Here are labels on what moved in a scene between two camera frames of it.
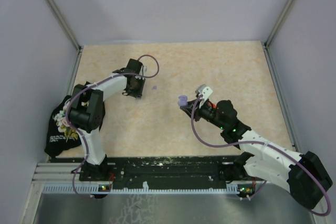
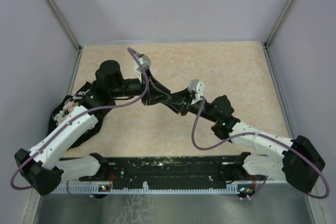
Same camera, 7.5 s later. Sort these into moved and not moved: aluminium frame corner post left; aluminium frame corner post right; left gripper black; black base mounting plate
Moved: left gripper black
Not moved: aluminium frame corner post left; black base mounting plate; aluminium frame corner post right
